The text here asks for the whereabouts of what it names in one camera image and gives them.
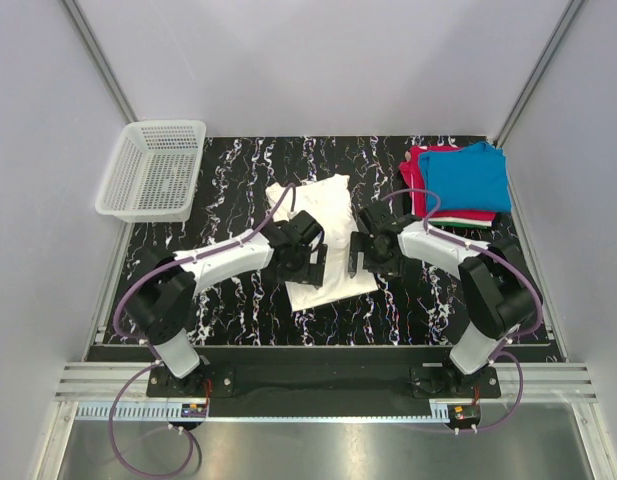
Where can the small circuit board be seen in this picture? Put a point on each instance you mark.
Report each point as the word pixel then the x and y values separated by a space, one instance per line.
pixel 194 410
pixel 470 412

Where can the white slotted cable duct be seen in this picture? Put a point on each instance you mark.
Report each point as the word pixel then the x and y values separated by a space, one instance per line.
pixel 170 411

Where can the white printed t shirt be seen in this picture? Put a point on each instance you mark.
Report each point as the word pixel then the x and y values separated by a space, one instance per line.
pixel 329 202

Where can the red folded t shirt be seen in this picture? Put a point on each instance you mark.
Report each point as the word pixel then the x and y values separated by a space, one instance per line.
pixel 413 178

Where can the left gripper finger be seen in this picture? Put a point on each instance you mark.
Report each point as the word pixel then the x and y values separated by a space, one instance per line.
pixel 318 265
pixel 305 275

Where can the blue folded t shirt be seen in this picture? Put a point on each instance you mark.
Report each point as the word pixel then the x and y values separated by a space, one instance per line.
pixel 471 178

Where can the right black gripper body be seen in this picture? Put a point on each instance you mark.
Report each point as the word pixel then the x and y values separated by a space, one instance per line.
pixel 358 257

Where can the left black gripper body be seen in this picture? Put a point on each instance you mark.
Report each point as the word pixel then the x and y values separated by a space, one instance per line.
pixel 317 265

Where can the aluminium rail profile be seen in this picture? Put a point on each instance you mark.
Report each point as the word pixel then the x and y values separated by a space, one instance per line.
pixel 543 382

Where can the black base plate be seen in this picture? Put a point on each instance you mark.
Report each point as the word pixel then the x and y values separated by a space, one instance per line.
pixel 423 372

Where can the black marble pattern mat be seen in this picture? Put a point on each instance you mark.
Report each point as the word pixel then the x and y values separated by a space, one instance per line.
pixel 424 307

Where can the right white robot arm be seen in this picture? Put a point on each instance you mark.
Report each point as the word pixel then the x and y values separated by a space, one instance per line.
pixel 501 297

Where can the green folded t shirt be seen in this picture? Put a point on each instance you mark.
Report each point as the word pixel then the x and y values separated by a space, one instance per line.
pixel 461 223

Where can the left small circuit board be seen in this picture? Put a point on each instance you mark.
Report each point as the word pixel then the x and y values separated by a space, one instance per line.
pixel 194 410

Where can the right small circuit board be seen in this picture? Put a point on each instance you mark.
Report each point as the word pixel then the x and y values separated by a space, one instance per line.
pixel 470 412

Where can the white plastic basket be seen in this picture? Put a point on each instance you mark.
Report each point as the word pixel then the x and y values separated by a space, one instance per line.
pixel 151 175

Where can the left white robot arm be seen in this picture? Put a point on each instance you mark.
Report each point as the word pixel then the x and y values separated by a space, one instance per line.
pixel 158 302

